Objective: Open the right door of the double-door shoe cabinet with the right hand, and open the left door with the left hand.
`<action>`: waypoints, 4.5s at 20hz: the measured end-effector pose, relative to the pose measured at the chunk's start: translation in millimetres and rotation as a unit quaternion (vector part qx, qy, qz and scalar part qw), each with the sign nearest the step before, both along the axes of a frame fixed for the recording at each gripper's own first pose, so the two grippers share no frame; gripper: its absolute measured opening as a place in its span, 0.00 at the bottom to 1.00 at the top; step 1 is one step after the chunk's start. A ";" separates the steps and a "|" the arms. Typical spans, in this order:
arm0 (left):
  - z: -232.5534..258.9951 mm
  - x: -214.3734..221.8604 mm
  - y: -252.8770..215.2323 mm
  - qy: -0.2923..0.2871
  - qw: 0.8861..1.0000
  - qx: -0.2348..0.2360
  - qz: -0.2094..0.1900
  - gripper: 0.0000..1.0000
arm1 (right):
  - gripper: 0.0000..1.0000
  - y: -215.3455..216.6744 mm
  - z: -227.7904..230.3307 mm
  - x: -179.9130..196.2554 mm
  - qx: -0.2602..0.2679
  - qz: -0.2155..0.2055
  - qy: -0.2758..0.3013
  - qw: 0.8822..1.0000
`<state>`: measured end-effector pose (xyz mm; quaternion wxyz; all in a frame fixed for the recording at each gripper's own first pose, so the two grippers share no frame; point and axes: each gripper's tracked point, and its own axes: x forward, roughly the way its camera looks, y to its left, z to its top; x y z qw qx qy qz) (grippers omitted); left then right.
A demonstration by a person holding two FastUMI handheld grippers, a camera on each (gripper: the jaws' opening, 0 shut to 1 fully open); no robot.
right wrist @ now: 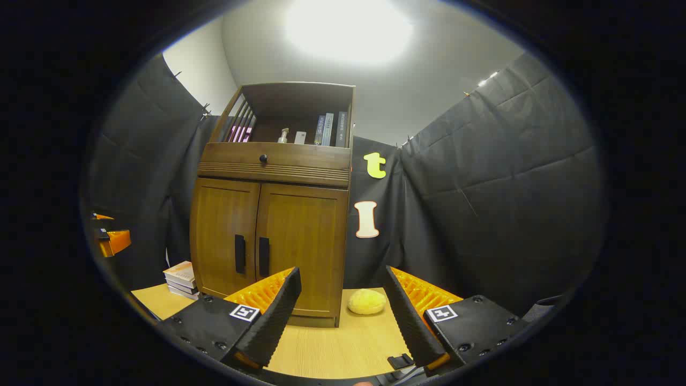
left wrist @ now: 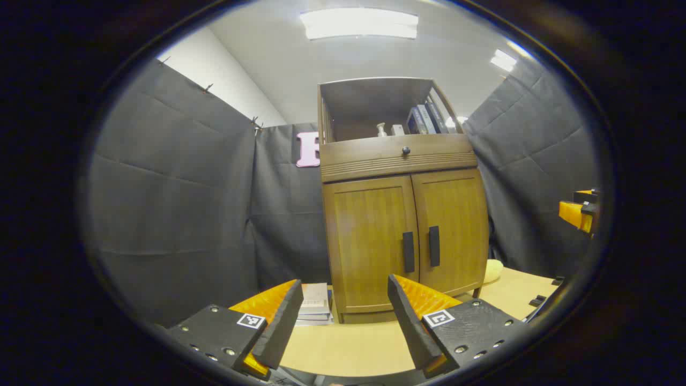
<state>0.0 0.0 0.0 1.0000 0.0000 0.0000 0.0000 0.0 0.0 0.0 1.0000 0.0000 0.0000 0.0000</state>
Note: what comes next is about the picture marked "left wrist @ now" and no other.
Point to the wooden double-door shoe cabinet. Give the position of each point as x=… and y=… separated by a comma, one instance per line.
x=375, y=99

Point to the wooden shoe cabinet door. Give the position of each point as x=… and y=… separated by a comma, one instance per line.
x=461, y=225
x=364, y=241

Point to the wooden drawer with black knob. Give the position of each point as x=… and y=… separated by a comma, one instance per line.
x=364, y=150

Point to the small ceiling light panel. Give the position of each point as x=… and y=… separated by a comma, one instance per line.
x=504, y=60

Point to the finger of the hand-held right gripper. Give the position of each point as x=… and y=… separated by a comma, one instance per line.
x=576, y=214

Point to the light blue upright book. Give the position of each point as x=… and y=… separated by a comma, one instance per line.
x=427, y=119

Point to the black backdrop cloth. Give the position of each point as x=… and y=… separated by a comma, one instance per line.
x=177, y=187

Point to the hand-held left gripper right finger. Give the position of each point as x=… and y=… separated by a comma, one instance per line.
x=412, y=327

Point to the yellow round plush toy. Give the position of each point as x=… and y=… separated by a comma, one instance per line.
x=493, y=271

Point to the large ceiling light panel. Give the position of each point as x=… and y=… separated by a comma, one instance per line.
x=359, y=24

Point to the dark blue upright book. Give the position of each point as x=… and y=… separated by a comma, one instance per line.
x=415, y=122
x=438, y=117

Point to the small white box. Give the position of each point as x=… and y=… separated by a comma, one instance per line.
x=397, y=130

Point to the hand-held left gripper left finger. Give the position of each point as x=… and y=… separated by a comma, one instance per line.
x=281, y=327

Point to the cream cover book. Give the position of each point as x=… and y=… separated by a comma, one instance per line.
x=315, y=296

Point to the small white bottle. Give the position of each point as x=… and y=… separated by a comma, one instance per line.
x=381, y=130

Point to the white flat book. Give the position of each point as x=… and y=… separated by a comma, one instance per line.
x=316, y=323

